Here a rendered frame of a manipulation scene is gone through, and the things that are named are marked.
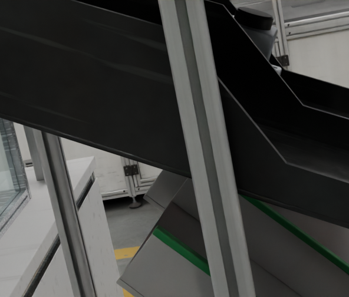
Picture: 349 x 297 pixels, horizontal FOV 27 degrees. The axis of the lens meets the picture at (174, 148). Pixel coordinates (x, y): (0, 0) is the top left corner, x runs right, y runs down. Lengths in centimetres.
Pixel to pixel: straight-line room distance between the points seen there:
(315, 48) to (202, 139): 382
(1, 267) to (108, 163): 290
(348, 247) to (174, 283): 30
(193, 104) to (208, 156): 3
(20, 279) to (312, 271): 89
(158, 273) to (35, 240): 113
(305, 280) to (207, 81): 24
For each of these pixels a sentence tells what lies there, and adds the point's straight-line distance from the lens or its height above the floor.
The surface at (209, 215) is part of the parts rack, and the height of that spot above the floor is 123.
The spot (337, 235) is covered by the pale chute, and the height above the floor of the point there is 109.
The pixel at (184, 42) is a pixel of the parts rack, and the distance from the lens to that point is 35.
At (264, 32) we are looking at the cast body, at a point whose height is 129.
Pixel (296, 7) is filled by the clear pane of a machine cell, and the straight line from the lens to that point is 414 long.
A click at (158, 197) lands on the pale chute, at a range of 57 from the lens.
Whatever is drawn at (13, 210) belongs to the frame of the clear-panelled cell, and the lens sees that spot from 171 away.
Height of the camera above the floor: 136
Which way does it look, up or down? 14 degrees down
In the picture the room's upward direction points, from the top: 11 degrees counter-clockwise
